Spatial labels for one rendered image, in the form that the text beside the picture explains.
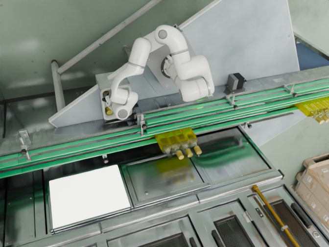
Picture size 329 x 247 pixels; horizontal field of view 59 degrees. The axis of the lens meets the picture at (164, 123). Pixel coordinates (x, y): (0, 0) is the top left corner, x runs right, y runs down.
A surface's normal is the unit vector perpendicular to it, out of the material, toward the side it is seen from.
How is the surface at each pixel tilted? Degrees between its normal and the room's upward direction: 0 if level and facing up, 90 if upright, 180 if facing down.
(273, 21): 0
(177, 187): 90
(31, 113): 90
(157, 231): 90
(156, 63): 5
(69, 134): 90
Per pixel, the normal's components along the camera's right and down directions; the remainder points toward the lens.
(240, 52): 0.34, 0.63
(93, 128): 0.04, -0.75
